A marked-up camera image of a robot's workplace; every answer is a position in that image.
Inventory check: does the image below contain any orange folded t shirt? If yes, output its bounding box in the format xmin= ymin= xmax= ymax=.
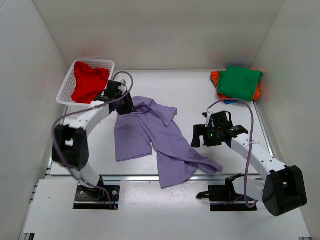
xmin=209 ymin=67 xmax=265 ymax=102

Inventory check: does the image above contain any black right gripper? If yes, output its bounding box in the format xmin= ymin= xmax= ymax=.
xmin=191 ymin=124 xmax=221 ymax=148

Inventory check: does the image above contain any purple t shirt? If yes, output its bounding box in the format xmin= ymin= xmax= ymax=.
xmin=114 ymin=96 xmax=223 ymax=189

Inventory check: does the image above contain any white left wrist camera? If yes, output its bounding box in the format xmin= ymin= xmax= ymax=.
xmin=119 ymin=79 xmax=128 ymax=94

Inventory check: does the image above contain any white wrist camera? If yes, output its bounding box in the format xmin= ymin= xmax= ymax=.
xmin=119 ymin=79 xmax=128 ymax=94
xmin=202 ymin=111 xmax=213 ymax=128

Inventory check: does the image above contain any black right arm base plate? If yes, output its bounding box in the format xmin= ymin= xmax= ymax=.
xmin=195 ymin=174 xmax=258 ymax=212

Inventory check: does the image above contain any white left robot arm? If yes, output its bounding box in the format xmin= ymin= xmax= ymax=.
xmin=52 ymin=79 xmax=136 ymax=199

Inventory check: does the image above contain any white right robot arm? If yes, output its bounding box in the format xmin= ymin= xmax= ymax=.
xmin=191 ymin=111 xmax=307 ymax=217

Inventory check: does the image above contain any blue folded t shirt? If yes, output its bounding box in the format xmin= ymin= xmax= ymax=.
xmin=210 ymin=77 xmax=239 ymax=105

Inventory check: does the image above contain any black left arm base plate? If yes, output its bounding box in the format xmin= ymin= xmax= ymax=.
xmin=73 ymin=185 xmax=121 ymax=210

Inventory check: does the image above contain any white plastic basket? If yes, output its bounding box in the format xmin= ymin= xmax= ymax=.
xmin=56 ymin=58 xmax=115 ymax=108

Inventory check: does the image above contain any red t shirt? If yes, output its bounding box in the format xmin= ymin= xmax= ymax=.
xmin=71 ymin=61 xmax=110 ymax=104

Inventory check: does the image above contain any green folded t shirt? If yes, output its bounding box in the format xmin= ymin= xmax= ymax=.
xmin=216 ymin=65 xmax=264 ymax=102

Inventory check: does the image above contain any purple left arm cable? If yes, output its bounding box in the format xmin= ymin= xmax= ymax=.
xmin=51 ymin=71 xmax=135 ymax=210

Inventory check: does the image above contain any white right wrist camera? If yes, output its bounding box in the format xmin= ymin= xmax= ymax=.
xmin=202 ymin=111 xmax=213 ymax=128

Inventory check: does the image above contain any aluminium table edge rail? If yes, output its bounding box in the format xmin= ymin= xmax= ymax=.
xmin=44 ymin=174 xmax=263 ymax=182

